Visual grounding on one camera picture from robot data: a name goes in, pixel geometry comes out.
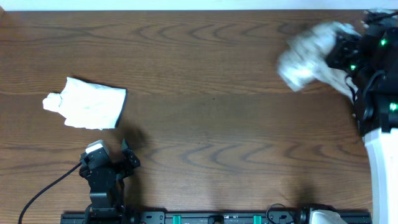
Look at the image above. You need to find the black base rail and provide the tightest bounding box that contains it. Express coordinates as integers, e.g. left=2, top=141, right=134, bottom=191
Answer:
left=60, top=209, right=373, bottom=224

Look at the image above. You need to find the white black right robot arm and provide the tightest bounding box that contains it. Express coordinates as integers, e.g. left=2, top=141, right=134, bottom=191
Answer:
left=326, top=10, right=397, bottom=223

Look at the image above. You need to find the white fern print dress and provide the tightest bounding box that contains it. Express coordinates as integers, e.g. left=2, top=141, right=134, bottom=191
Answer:
left=277, top=22, right=361, bottom=101

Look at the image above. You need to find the white folded shirt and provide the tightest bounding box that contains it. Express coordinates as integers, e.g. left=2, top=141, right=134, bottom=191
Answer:
left=42, top=77, right=127, bottom=130

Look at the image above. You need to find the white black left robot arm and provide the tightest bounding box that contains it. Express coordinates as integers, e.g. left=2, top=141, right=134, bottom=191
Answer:
left=79, top=139, right=141, bottom=223

